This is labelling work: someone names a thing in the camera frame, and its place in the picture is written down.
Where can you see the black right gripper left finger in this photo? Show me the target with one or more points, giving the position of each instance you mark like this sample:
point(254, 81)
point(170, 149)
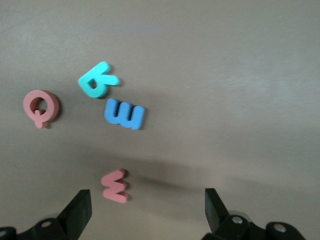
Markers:
point(80, 215)

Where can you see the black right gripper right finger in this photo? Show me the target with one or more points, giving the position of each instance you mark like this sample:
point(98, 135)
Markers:
point(215, 217)

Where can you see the pink foam letter Q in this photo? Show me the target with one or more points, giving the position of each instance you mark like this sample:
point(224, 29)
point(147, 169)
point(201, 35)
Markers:
point(55, 106)

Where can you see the teal foam letter R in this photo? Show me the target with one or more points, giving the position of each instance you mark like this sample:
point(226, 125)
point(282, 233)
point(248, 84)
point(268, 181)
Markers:
point(101, 75)

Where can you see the blue foam letter m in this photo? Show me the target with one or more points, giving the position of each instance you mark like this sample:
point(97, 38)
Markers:
point(110, 115)

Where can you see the red foam letter w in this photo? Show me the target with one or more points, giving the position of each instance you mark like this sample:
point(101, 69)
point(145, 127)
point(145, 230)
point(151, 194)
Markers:
point(107, 180)

